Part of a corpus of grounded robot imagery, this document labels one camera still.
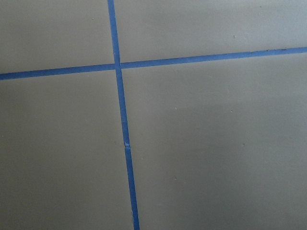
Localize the brown paper table cover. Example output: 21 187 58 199
0 0 307 230

